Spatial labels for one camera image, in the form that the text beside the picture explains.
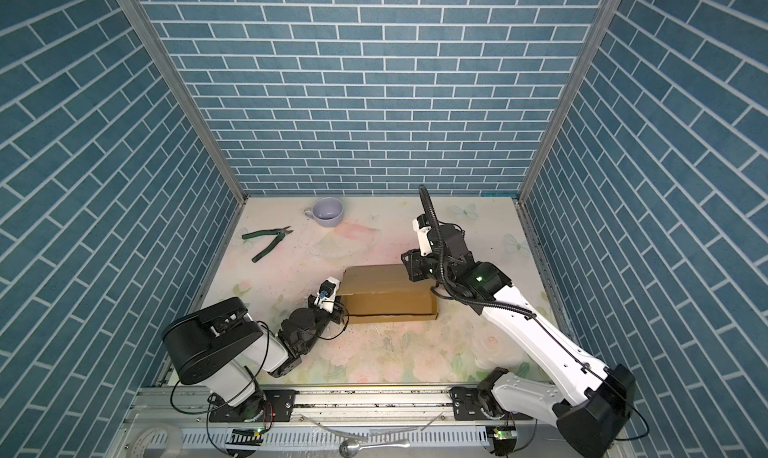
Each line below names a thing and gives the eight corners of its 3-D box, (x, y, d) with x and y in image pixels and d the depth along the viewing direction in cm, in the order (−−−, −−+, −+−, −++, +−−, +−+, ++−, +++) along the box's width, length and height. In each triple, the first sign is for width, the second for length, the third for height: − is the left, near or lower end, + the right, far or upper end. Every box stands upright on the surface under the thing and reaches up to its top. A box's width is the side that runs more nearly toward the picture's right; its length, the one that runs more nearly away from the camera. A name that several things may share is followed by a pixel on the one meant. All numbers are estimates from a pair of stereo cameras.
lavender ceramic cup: (308, 225, 113) (304, 213, 108) (323, 205, 120) (320, 193, 115) (335, 234, 110) (332, 223, 105) (349, 213, 117) (348, 202, 112)
